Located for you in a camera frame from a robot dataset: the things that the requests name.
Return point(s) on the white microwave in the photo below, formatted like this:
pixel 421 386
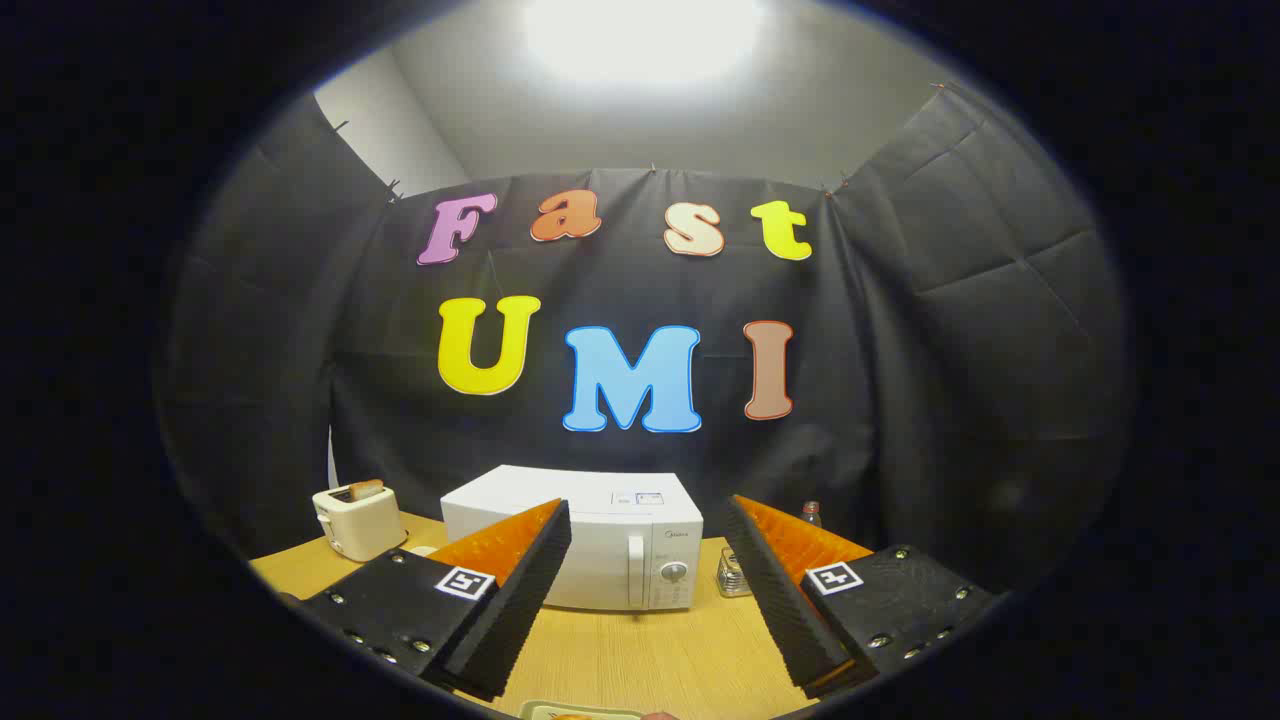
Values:
pixel 600 500

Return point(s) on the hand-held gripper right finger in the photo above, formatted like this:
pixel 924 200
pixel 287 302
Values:
pixel 775 600

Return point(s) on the toast slice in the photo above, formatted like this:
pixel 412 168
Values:
pixel 366 489

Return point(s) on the cream toaster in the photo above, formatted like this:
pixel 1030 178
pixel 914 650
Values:
pixel 365 525

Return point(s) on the cream plate cherry print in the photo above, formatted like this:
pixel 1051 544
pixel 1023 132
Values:
pixel 560 711

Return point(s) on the clear plastic bottle red label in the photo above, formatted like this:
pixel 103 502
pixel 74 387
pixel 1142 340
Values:
pixel 811 515

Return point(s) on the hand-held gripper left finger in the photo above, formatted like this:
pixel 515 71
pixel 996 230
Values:
pixel 520 600

